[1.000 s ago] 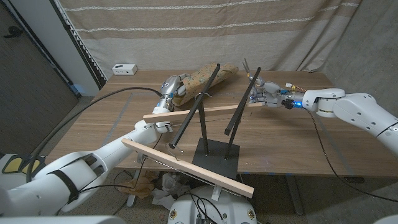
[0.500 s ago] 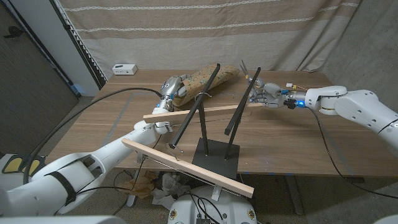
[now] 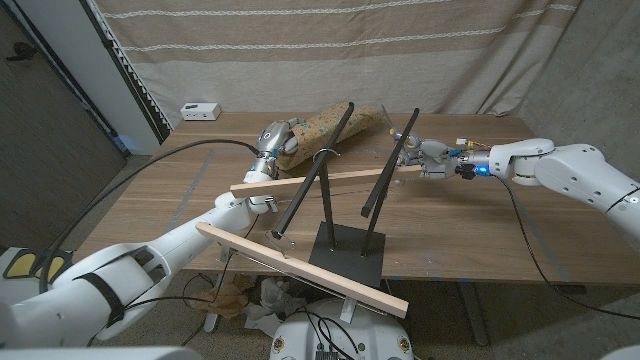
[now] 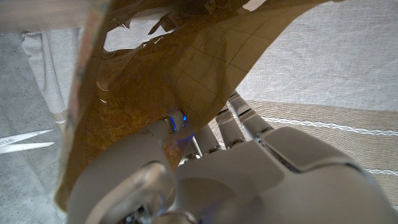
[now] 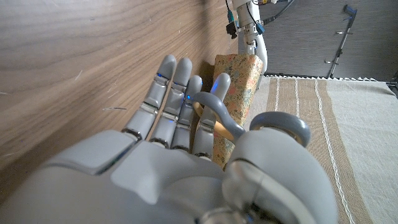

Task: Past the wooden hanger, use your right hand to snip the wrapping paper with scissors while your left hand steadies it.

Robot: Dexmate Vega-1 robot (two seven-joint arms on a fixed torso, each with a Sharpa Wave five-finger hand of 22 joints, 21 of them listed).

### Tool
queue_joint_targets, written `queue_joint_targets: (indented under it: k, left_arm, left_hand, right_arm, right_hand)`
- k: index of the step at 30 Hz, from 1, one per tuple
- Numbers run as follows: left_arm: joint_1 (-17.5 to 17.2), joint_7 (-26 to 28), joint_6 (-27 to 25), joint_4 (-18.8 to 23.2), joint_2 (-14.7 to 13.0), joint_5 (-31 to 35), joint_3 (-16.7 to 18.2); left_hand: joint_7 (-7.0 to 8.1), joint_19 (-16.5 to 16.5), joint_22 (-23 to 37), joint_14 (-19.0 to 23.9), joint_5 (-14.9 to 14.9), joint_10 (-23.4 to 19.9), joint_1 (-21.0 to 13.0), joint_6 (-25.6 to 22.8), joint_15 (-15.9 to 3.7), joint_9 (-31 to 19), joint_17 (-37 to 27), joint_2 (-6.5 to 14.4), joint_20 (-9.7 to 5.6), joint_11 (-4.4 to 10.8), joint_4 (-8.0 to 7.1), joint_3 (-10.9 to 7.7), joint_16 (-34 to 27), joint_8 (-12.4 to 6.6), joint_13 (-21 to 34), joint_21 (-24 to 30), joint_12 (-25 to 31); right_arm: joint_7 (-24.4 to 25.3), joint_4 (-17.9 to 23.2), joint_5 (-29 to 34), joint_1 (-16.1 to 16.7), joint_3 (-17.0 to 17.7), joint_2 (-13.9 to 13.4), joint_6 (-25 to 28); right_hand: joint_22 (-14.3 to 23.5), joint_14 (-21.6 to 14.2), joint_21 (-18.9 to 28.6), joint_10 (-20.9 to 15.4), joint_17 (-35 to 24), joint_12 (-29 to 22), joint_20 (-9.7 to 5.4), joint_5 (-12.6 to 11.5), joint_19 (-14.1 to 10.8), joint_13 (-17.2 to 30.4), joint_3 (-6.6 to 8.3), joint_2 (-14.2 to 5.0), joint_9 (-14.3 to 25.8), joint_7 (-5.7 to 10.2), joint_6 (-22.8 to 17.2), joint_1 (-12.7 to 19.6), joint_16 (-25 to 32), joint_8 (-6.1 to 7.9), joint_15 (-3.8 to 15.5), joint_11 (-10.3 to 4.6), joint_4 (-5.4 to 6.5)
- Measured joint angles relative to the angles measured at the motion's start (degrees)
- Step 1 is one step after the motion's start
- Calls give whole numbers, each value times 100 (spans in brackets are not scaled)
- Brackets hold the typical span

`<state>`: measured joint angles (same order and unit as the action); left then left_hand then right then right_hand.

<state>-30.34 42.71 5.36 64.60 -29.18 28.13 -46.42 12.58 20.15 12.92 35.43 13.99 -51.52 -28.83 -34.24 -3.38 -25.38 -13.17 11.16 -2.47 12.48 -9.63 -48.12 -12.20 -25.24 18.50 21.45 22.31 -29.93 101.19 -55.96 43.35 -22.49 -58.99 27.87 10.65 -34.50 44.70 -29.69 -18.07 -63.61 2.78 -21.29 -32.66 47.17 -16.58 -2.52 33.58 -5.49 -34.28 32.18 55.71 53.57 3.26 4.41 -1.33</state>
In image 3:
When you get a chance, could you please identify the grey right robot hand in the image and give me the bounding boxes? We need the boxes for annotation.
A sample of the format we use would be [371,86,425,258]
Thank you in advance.
[389,128,475,180]

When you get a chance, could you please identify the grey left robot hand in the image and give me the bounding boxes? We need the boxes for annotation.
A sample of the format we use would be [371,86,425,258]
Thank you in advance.
[249,117,306,177]

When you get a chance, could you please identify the floral fabric piece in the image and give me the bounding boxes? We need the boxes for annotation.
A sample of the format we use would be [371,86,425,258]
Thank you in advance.
[276,101,386,171]

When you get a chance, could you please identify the grey yellow handled scissors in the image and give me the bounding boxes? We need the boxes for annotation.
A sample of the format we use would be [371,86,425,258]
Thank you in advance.
[380,104,402,141]

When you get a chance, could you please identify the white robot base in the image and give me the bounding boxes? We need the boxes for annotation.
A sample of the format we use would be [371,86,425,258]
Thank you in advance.
[269,298,415,360]

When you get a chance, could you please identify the black metal hanger rack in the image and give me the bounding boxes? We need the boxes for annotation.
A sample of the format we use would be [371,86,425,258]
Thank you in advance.
[271,102,421,289]

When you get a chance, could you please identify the crumpled white paper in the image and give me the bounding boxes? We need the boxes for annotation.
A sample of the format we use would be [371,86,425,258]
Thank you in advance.
[243,277,307,339]

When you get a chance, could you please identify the crumpled brown paper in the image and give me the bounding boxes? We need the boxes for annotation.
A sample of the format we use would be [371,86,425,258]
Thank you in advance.
[188,274,256,321]

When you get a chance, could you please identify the upper wooden slat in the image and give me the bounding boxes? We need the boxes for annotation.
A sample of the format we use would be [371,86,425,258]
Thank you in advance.
[229,164,424,199]

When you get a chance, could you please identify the wooden slat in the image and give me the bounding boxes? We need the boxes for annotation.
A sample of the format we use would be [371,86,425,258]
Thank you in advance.
[194,219,409,321]
[229,164,424,199]

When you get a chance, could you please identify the white power strip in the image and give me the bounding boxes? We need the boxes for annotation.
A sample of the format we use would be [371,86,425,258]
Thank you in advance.
[180,102,222,122]

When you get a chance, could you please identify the beige striped curtain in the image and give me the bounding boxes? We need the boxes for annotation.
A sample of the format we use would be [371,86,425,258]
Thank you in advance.
[94,0,584,119]

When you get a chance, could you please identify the lower wooden slat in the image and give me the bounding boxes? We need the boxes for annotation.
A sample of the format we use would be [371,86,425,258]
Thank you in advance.
[194,219,409,321]

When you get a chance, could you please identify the grey table leg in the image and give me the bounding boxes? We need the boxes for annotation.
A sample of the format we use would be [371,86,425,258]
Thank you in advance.
[458,282,490,347]

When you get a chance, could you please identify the white table leg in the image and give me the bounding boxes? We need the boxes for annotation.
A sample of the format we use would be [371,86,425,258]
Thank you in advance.
[203,272,227,335]

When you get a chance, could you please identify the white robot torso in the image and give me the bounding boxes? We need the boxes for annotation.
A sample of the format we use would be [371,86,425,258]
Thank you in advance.
[0,346,201,360]

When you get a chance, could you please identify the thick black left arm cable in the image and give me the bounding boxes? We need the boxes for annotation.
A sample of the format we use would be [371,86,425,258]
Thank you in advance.
[39,138,262,294]

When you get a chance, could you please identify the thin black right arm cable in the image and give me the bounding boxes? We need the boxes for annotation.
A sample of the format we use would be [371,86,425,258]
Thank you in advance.
[497,175,640,321]

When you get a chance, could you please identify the black door handle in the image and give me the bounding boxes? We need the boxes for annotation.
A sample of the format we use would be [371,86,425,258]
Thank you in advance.
[4,42,39,62]

